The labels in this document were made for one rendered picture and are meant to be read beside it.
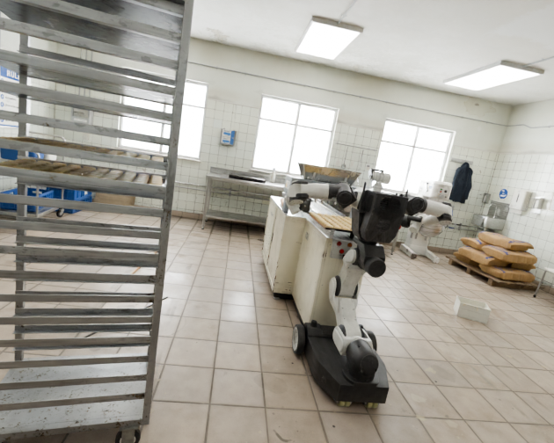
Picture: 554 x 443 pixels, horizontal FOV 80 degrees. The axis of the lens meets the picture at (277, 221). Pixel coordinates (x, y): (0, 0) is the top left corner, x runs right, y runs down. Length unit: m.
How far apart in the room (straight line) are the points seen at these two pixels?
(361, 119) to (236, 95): 2.27
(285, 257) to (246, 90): 3.73
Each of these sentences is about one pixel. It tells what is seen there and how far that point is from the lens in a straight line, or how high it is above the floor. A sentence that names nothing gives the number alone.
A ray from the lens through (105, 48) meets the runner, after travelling 1.36.
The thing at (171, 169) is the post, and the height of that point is 1.23.
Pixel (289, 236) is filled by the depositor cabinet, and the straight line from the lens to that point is 3.05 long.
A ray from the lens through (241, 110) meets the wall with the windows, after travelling 6.09.
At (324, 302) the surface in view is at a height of 0.34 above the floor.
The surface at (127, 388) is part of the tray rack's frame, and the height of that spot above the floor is 0.15.
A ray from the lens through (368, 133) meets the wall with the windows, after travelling 6.50.
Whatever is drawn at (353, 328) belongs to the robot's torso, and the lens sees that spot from 2.29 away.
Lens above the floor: 1.33
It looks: 11 degrees down
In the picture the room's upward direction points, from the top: 10 degrees clockwise
